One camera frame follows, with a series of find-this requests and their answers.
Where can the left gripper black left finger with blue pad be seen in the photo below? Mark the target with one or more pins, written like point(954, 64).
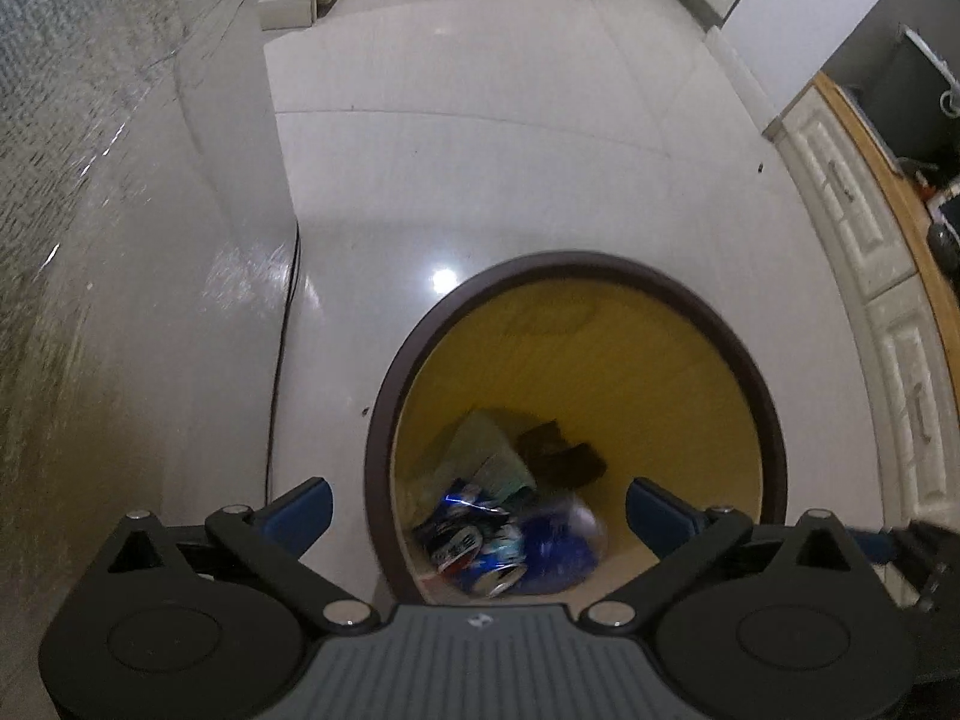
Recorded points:
point(266, 546)

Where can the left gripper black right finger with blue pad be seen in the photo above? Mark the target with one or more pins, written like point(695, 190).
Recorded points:
point(688, 544)

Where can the teal clear plastic bag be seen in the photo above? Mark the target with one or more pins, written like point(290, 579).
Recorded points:
point(481, 453)

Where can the brown round trash bin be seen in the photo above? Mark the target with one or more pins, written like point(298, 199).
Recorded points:
point(616, 356)

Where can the blue purple snack bag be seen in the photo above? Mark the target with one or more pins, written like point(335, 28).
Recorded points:
point(564, 542)

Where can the crushed blue soda can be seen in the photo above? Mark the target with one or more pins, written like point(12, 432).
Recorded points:
point(474, 541)

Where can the wooden low cabinet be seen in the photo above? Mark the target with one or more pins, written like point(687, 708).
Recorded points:
point(902, 310)

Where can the dark waste bin white liner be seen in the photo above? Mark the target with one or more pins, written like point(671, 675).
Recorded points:
point(913, 106)

